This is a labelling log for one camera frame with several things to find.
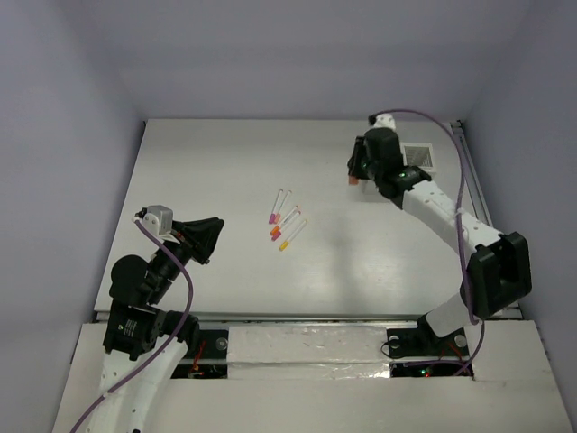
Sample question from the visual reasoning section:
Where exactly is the magenta cap white marker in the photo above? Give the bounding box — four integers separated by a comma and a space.
271, 211, 301, 242

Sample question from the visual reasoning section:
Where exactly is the pink cap white marker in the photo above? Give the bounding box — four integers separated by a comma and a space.
273, 189, 292, 225

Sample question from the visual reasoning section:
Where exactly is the yellow cap white marker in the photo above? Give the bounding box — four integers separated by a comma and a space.
279, 219, 307, 252

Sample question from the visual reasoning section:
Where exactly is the orange cap white marker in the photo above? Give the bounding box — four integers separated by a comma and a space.
270, 205, 300, 236

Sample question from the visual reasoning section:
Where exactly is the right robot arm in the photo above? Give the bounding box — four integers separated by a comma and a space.
347, 127, 532, 359

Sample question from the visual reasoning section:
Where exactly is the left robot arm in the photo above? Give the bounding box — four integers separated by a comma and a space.
71, 206, 224, 432

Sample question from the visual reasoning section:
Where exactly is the white slotted stationery organizer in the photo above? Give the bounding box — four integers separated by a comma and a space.
373, 160, 432, 203

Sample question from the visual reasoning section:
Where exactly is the purple cap white marker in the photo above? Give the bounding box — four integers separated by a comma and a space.
268, 189, 284, 225

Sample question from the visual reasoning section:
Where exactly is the white front base board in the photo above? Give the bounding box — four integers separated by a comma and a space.
54, 320, 572, 432

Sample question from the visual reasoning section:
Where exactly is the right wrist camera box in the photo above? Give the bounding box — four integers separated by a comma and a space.
368, 114, 397, 132

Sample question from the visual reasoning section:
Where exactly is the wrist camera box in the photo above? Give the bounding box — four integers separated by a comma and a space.
132, 205, 173, 239
368, 114, 397, 132

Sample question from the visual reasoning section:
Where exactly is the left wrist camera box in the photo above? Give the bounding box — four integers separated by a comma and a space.
132, 205, 173, 239

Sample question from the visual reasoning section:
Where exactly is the aluminium table edge rail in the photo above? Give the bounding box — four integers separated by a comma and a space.
449, 121, 522, 319

